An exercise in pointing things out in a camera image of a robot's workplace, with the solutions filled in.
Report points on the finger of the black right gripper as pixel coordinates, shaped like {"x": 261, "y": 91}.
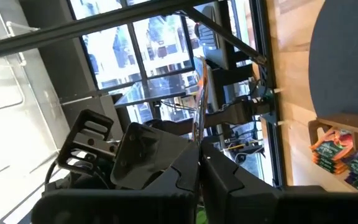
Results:
{"x": 145, "y": 155}

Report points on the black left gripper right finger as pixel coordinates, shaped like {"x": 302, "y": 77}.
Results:
{"x": 228, "y": 186}

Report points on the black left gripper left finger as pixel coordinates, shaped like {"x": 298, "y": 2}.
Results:
{"x": 179, "y": 180}

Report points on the wooden compartment tray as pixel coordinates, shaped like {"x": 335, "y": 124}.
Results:
{"x": 353, "y": 124}

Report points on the black keyboard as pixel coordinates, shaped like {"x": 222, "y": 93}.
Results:
{"x": 207, "y": 34}

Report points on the black diagonal strut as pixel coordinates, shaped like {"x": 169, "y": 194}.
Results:
{"x": 225, "y": 34}

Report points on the round dark woven placemat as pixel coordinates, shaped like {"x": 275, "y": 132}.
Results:
{"x": 343, "y": 56}

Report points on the black window frame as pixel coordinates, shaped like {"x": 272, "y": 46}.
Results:
{"x": 141, "y": 68}

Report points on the black aluminium stand frame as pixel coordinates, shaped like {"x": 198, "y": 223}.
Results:
{"x": 89, "y": 26}

